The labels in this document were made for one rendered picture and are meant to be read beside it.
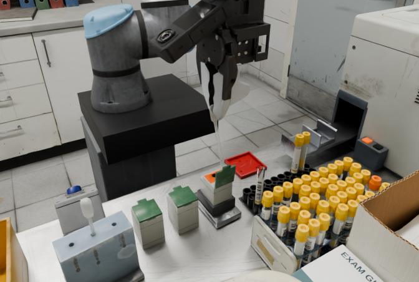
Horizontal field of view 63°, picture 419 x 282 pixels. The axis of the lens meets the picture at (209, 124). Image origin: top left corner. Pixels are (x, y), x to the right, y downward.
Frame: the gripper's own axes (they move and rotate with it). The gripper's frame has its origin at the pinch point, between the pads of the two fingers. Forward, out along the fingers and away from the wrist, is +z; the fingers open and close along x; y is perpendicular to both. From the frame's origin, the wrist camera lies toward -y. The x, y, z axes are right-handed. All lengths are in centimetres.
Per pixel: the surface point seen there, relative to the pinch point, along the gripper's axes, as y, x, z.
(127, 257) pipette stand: -18.6, -6.0, 16.2
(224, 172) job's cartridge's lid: 0.0, -3.6, 9.7
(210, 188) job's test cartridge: -1.7, -1.8, 13.9
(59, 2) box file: 9, 193, 16
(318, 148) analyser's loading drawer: 27.0, -0.3, 16.6
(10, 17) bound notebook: -20, 174, 18
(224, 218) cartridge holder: -0.5, -4.5, 19.2
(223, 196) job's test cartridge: 0.4, -2.8, 15.8
